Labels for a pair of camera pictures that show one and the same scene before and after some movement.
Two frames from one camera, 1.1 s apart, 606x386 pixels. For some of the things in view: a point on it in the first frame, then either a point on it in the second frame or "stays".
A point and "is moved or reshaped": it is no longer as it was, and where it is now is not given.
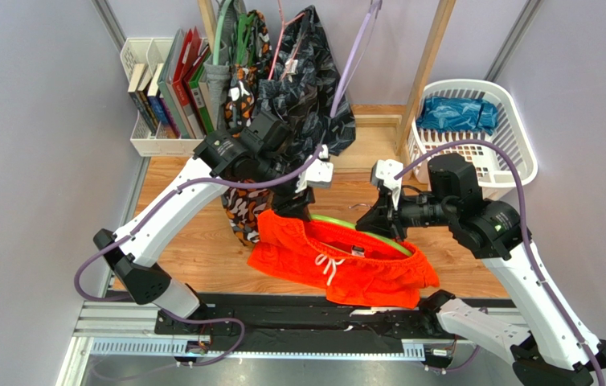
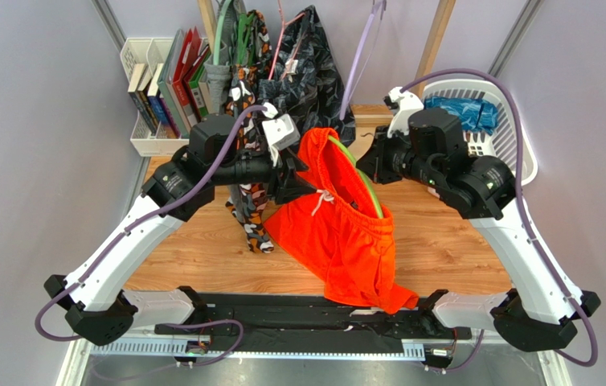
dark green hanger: (245, 22) stays
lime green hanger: (353, 227) -> (362, 173)
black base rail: (295, 322) stays
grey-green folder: (165, 83) stays
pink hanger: (284, 25) stays
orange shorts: (356, 268) is moved or reshaped
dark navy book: (137, 101) stays
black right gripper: (384, 215) -> (376, 160)
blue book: (154, 97) stays
